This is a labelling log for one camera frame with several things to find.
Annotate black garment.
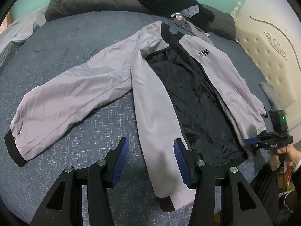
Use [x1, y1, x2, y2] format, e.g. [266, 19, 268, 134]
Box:
[137, 0, 215, 32]

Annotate bed with blue sheet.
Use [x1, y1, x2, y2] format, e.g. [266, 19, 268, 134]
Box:
[0, 9, 278, 226]

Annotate pale blue cloth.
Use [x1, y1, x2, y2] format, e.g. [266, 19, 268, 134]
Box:
[181, 5, 200, 18]

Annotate dark grey rolled duvet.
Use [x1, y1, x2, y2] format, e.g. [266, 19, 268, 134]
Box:
[45, 0, 237, 40]

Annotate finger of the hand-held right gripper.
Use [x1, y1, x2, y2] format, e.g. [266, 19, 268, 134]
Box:
[244, 135, 268, 155]

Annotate cream tufted headboard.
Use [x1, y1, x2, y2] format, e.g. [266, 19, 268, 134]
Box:
[230, 0, 301, 144]

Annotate grey pants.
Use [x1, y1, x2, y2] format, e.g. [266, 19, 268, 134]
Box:
[175, 20, 212, 41]

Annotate light grey blanket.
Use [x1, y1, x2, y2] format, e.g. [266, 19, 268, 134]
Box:
[0, 6, 47, 67]

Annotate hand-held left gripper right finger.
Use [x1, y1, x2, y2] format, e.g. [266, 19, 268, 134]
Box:
[173, 138, 273, 226]

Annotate person's leg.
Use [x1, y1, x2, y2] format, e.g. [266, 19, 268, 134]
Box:
[249, 163, 286, 226]

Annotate person's right forearm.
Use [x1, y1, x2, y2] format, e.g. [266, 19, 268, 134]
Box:
[290, 158, 301, 177]

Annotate grey jacket with black trim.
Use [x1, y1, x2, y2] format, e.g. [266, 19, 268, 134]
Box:
[4, 21, 268, 212]

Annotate person's right hand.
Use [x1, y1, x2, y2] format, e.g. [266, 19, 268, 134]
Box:
[269, 144, 301, 171]

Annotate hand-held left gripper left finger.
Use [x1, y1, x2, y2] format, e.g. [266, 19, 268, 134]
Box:
[29, 137, 130, 226]

